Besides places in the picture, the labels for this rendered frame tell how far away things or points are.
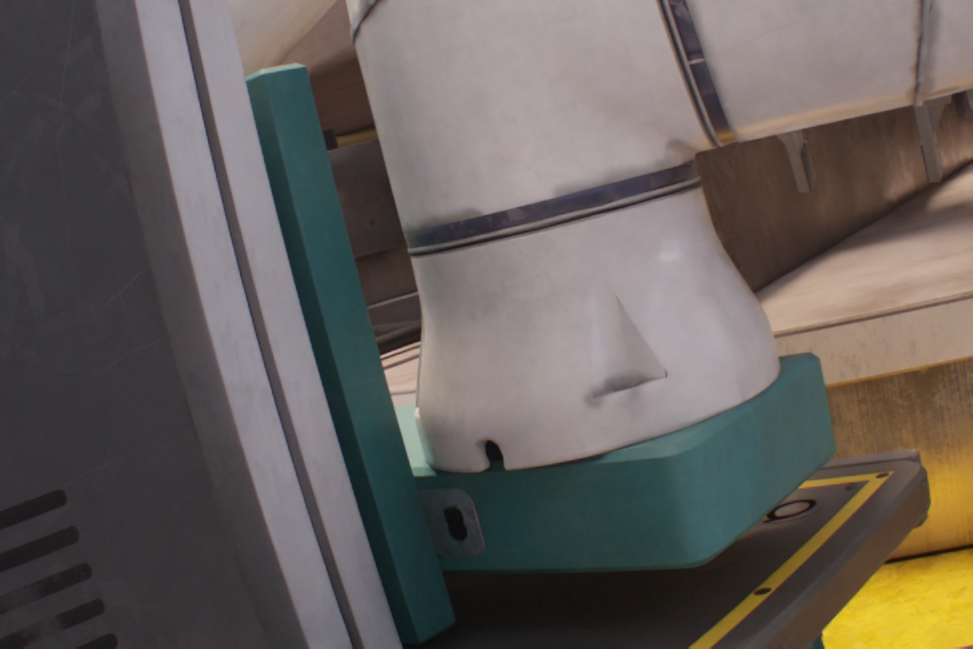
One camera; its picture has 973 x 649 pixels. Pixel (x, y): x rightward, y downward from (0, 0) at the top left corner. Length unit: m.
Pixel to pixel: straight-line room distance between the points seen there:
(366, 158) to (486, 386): 2.04
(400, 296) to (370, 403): 2.08
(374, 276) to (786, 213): 1.03
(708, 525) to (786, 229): 1.40
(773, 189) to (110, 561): 1.61
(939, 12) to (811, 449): 0.24
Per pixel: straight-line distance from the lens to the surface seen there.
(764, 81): 0.60
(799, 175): 1.20
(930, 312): 1.43
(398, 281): 2.73
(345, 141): 5.03
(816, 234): 2.08
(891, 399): 1.49
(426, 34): 0.62
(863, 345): 1.45
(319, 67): 2.70
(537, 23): 0.60
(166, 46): 0.61
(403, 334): 2.19
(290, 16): 1.18
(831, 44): 0.60
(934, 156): 1.17
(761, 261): 1.86
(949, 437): 1.49
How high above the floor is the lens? 0.55
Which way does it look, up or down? 5 degrees down
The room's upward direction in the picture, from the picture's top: 15 degrees counter-clockwise
